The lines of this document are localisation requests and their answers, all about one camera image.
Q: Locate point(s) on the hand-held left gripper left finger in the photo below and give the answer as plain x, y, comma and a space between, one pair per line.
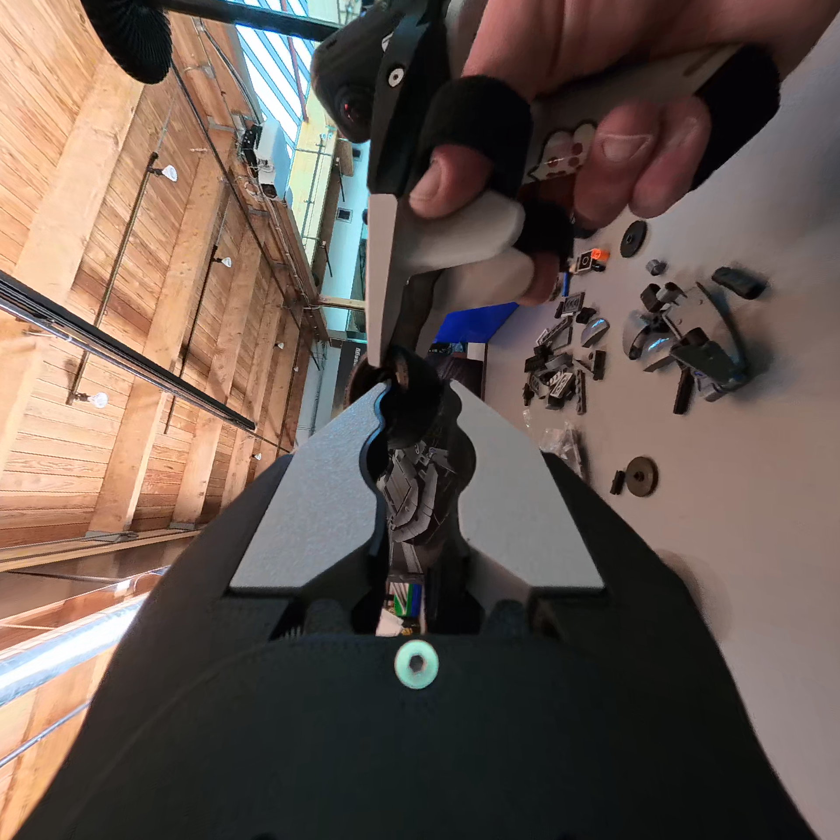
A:
308, 525

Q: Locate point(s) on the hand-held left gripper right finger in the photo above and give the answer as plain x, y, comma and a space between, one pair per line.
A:
531, 525

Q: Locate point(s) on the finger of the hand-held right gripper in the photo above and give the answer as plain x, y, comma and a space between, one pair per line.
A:
384, 262

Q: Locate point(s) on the black rubber toy tire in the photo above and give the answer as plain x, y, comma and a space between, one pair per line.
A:
420, 407

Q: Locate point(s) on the person's right hand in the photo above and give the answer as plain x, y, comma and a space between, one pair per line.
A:
623, 39

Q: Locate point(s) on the clear bag of small parts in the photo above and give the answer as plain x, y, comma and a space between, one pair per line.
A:
564, 446

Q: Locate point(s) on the short black pin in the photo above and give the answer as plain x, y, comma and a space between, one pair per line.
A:
617, 482

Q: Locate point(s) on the blue plastic bin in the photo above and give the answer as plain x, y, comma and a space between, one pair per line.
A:
469, 325

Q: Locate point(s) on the dark box with car picture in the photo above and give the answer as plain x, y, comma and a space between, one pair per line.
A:
420, 499

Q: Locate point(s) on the black round toy disc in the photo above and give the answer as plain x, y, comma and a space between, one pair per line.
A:
640, 476
633, 237

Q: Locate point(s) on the green and blue box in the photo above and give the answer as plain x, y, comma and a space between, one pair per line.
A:
410, 594

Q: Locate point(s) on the white ceiling unit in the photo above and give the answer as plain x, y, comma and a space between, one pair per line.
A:
269, 157

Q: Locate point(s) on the pile of grey toy bricks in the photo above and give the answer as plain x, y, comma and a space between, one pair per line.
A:
558, 374

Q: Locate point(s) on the grey plate with round holes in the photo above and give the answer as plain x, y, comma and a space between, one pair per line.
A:
573, 303

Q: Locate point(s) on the thin black axle pin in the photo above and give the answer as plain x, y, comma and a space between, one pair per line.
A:
682, 394

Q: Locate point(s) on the grey curved dome brick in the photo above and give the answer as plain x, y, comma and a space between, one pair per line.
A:
594, 333

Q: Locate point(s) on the small assembly with orange connector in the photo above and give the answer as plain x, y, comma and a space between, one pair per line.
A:
590, 260

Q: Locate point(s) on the black round ceiling fixture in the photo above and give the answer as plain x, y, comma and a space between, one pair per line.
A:
131, 39

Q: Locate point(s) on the grey plate brick assembly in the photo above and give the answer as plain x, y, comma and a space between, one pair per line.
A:
702, 354

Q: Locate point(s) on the small grey cylinder brick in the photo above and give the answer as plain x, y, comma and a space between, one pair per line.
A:
655, 266

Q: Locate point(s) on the silver metal pipe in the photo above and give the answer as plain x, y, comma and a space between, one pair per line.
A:
59, 649

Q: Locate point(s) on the black pin connector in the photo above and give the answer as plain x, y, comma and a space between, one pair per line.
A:
738, 282

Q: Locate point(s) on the black ceiling track rail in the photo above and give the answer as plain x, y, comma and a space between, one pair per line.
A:
131, 358

